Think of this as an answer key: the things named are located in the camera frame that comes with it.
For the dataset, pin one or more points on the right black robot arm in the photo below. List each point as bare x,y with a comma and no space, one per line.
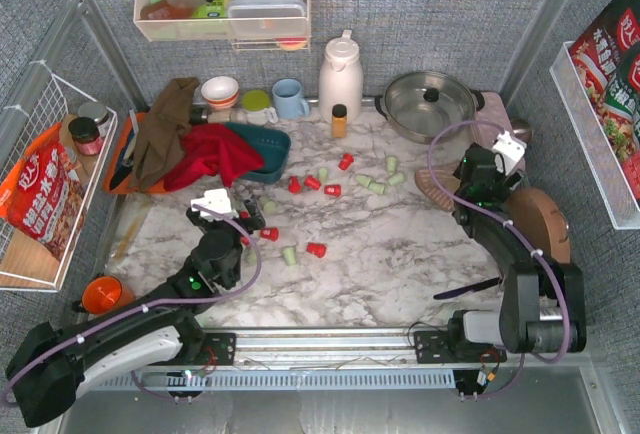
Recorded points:
543,308

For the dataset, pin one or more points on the green capsule right low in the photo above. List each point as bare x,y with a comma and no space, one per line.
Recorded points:
378,188

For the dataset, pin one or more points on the red cloth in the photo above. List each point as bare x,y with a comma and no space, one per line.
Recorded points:
212,150

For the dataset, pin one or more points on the round wooden board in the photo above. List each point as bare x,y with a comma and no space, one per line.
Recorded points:
540,220

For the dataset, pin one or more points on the white wire basket right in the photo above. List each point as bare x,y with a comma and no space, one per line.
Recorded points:
614,190

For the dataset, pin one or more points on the orange cup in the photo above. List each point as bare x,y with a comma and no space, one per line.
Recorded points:
103,295

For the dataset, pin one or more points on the brown cloth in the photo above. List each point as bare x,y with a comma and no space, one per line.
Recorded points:
158,146

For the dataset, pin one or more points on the white orange striped bowl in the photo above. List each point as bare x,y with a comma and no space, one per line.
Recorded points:
221,92

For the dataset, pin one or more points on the green lid white cup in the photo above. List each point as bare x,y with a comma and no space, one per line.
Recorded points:
257,107

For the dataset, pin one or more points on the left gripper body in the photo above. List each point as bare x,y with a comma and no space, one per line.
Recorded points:
240,221

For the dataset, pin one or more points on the orange spice jar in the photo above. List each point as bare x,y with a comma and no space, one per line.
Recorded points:
339,121

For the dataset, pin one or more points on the green capsule right left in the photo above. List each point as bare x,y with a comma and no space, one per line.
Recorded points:
363,180

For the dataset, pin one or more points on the white thermos jug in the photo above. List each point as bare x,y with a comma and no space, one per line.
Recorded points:
341,78

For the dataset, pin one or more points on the red capsule two lower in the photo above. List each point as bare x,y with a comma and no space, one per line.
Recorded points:
269,233

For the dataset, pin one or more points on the green capsule centre top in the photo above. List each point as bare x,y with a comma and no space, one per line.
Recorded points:
322,174

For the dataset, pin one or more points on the steel ladle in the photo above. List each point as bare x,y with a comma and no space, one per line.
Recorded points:
522,130

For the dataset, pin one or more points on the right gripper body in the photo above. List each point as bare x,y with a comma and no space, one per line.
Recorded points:
480,169

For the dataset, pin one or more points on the red seasoning bags right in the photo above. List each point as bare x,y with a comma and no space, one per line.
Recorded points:
606,59

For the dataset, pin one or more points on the purple knife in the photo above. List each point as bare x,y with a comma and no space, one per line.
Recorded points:
475,287

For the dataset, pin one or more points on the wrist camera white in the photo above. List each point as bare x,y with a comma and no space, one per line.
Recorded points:
509,153
214,202

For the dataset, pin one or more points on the teal storage basket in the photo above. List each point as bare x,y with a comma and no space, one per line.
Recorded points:
272,144

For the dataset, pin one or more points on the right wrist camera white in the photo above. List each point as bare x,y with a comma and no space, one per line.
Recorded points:
509,153

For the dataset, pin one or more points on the red lid jar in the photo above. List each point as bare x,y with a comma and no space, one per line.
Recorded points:
86,136

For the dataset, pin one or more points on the pink egg tray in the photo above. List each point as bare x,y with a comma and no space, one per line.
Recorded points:
490,107

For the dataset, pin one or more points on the red capsule number two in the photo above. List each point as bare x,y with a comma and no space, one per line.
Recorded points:
334,190

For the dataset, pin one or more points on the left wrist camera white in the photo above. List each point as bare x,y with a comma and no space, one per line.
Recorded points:
214,202

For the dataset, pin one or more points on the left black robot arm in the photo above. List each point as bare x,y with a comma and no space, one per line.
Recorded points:
52,368

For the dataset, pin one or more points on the orange tray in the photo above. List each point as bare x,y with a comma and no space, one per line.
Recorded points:
119,171

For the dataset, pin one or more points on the red seasoning bag left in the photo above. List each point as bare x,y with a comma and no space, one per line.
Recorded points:
39,197

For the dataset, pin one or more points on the green capsule upper right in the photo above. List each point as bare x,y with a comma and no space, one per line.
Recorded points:
391,165

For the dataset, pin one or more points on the green capsule bottom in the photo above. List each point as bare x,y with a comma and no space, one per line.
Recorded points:
289,255

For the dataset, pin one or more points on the steel pot with lid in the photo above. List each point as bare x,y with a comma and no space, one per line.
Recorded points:
419,105

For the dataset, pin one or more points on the blue mug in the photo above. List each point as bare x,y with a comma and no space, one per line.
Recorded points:
289,100

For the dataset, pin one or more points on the green capsule right cluster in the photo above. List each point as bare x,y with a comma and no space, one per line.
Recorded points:
397,179

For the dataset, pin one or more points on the green capsule lower mid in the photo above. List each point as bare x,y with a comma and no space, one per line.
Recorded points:
251,257

